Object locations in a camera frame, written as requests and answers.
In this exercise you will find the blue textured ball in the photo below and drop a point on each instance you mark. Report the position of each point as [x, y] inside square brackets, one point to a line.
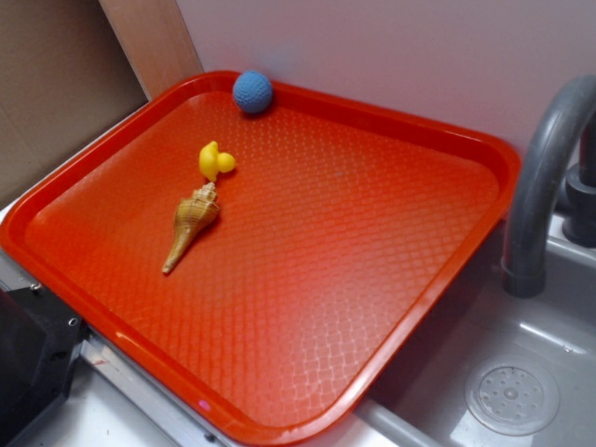
[252, 92]

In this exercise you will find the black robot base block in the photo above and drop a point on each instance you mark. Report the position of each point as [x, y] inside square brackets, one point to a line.
[41, 338]

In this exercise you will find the red plastic tray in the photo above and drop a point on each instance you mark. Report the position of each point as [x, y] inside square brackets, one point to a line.
[340, 227]

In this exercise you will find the tan spiral seashell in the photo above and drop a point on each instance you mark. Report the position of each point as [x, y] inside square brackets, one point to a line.
[192, 216]

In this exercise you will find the yellow rubber duck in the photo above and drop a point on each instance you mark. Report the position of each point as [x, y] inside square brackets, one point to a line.
[212, 161]

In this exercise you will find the grey toy sink basin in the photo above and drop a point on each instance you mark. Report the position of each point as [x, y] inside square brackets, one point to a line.
[419, 399]

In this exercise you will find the round sink drain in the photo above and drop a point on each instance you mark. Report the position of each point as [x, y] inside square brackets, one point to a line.
[512, 396]

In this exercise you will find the brown cardboard panel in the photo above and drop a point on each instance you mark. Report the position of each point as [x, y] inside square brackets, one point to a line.
[70, 70]

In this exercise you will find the grey curved faucet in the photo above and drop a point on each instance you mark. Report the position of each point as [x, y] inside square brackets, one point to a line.
[553, 150]

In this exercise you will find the dark grey faucet handle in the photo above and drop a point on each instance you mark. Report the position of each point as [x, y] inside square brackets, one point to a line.
[579, 225]

